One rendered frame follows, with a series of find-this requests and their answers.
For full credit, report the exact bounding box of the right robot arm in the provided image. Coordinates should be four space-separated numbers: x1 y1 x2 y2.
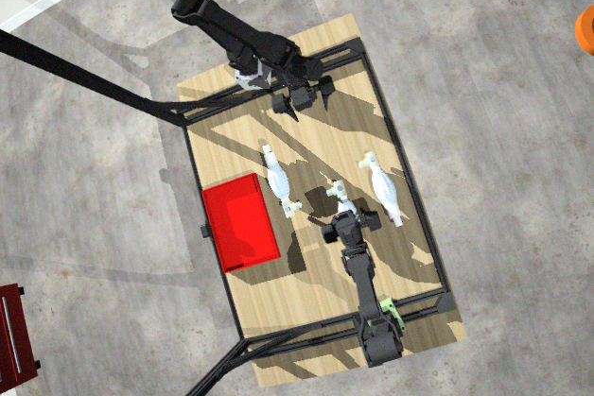
332 209 404 366

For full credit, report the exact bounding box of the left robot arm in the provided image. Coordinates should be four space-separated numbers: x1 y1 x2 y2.
171 0 323 112

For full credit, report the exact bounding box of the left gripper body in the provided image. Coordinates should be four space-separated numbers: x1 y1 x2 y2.
271 75 336 114

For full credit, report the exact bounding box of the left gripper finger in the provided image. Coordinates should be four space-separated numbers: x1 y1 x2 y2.
321 92 332 111
279 103 299 122

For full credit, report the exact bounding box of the red tray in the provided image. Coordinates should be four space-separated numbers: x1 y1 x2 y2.
201 173 281 273

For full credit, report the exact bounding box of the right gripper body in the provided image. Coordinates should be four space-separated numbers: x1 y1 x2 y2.
321 211 382 244

